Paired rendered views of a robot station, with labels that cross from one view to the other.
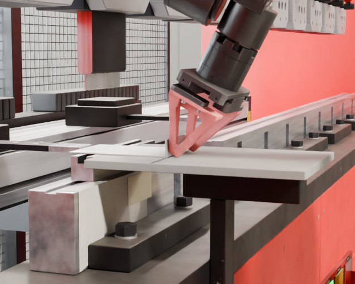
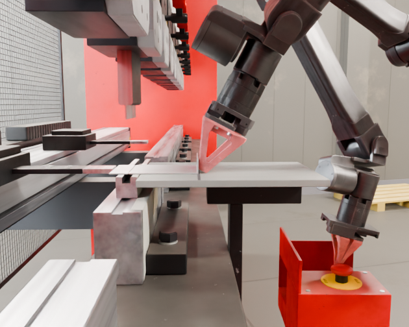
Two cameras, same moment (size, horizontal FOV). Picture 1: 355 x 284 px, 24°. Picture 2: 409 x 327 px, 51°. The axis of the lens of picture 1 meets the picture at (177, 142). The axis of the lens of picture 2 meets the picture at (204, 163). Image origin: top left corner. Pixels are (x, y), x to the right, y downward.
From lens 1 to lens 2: 47 cm
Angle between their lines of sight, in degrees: 22
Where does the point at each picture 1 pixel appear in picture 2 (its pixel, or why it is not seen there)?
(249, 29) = (266, 68)
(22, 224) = not seen: hidden behind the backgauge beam
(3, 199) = (17, 213)
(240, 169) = (277, 181)
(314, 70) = (156, 112)
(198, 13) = (224, 54)
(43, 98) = (15, 130)
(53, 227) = (119, 244)
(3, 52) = not seen: outside the picture
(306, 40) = (150, 95)
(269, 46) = not seen: hidden behind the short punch
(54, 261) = (121, 274)
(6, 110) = not seen: outside the picture
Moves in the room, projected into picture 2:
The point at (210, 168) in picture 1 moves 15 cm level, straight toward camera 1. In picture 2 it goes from (252, 181) to (317, 205)
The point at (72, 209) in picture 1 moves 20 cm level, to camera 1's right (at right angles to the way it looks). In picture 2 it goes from (139, 227) to (279, 211)
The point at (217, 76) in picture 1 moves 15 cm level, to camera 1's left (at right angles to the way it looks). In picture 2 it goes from (240, 106) to (138, 107)
